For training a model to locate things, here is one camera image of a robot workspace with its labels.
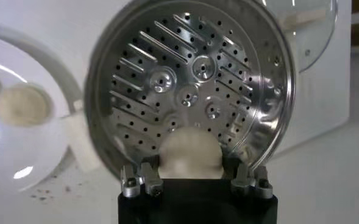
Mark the white steamed baozi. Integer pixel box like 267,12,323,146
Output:
0,86,54,127
158,127,225,180

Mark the white round plate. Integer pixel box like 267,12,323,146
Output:
0,26,87,196

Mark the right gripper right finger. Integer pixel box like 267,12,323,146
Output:
230,161,274,199

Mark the stainless steel steamer basket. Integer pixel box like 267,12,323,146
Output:
65,0,297,181

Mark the glass lid with cream handle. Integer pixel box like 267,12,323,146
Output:
258,0,340,74

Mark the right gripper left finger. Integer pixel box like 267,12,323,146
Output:
120,155,165,198

